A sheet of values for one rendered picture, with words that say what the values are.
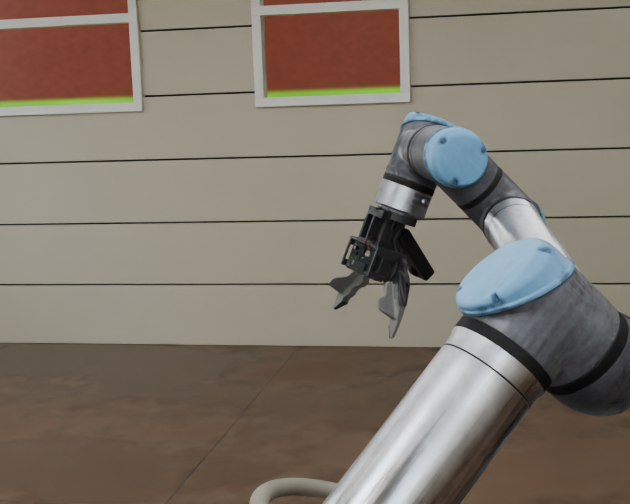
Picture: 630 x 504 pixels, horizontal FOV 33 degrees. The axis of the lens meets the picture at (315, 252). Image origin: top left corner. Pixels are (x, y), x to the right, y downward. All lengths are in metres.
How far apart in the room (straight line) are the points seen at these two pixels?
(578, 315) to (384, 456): 0.25
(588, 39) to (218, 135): 2.85
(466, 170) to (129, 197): 7.00
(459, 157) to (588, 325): 0.57
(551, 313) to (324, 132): 7.02
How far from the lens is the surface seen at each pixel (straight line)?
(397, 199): 1.74
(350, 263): 1.76
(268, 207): 8.19
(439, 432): 1.06
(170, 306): 8.55
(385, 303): 1.74
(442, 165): 1.61
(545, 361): 1.09
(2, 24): 8.88
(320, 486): 1.87
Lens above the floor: 1.94
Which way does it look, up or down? 8 degrees down
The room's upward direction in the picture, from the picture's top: 2 degrees counter-clockwise
